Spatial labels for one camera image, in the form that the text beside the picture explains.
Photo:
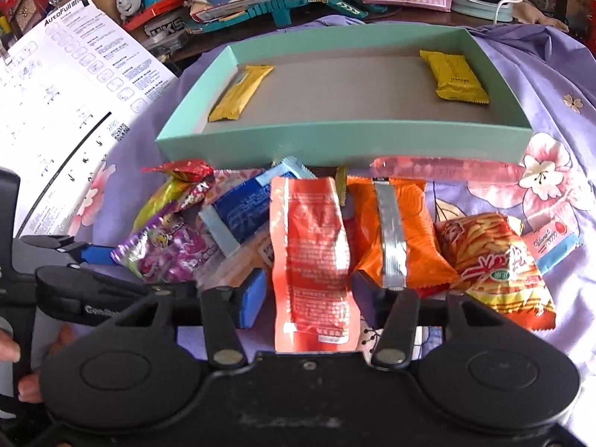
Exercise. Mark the red gold foil candy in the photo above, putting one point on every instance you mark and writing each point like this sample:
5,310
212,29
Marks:
186,170

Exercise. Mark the purple floral bedsheet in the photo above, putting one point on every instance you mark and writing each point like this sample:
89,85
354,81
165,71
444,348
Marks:
535,116

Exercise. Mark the long yellow snack packet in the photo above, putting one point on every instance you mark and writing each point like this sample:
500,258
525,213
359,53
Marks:
240,93

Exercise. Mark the white instruction sheet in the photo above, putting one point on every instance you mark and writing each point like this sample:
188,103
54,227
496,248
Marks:
70,79

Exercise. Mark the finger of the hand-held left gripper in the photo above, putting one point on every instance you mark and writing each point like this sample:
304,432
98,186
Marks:
98,255
139,284

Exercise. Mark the long peach snack stick packet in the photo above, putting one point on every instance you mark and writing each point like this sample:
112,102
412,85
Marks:
242,265

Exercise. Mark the fries print snack packet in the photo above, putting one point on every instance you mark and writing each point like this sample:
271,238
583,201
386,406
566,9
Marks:
493,265

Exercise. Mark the teal toy track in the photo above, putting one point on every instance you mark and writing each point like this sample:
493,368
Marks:
279,15

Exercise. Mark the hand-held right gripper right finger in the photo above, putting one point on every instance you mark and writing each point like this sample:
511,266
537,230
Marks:
365,300

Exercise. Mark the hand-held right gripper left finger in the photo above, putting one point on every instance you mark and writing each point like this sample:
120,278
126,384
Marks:
254,300

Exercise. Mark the orange-red snack pouch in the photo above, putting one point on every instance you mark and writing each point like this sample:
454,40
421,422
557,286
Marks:
307,251

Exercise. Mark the beige cloth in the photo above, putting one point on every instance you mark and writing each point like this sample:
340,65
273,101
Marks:
540,16

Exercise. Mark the person's left hand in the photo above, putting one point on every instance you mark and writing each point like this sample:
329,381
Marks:
9,347

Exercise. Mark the blue snack packet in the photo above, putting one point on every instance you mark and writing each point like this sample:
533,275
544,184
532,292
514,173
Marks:
242,212

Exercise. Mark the purple grape candy packet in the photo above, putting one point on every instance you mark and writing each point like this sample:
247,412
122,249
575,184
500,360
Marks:
163,251

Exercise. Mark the orange packet with silver seam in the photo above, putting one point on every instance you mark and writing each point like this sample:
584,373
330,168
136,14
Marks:
419,242

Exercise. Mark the square yellow snack packet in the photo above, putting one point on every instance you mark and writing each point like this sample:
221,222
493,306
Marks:
456,77

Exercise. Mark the mint green cardboard box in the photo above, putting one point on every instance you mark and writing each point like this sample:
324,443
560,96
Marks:
326,142

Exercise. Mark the pink clear jelly stick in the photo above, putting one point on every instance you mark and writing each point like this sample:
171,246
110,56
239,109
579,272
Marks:
442,167

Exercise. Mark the black white lettered box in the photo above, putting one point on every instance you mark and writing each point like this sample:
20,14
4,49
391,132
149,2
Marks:
167,29

